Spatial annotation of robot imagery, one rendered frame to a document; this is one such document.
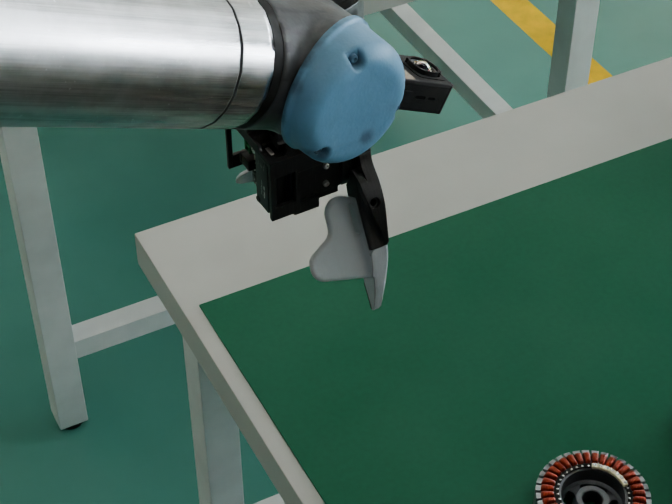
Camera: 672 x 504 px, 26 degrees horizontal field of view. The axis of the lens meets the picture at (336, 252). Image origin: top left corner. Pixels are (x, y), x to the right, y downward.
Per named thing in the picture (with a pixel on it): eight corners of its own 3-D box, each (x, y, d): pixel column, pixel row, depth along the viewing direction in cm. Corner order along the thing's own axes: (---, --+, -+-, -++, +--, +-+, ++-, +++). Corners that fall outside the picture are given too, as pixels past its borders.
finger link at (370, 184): (349, 249, 107) (315, 136, 105) (369, 241, 108) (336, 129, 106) (376, 253, 103) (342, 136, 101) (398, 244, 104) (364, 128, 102)
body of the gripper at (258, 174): (225, 171, 107) (216, 35, 99) (327, 136, 111) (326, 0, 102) (274, 231, 103) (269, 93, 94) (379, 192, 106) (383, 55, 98)
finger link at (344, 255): (319, 330, 106) (283, 211, 105) (388, 302, 109) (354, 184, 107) (337, 335, 104) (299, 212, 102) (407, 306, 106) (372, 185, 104)
